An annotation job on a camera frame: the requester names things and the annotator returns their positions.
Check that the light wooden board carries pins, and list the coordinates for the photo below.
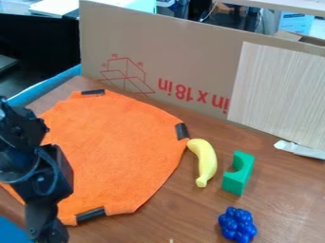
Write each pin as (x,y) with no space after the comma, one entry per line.
(281,95)

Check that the blue toy grapes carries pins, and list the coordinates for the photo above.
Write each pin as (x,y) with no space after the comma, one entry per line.
(237,224)

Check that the yellow toy banana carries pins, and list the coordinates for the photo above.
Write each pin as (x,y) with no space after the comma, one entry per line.
(206,159)

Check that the green block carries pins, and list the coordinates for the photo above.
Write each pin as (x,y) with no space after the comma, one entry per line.
(238,175)

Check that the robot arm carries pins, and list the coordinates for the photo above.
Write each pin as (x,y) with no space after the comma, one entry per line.
(19,126)

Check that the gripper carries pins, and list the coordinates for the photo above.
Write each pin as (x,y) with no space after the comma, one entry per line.
(40,175)

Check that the orange cloth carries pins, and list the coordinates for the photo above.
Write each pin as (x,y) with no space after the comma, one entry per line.
(114,148)

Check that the cardboard box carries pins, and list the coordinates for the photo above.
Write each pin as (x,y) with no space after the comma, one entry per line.
(169,60)

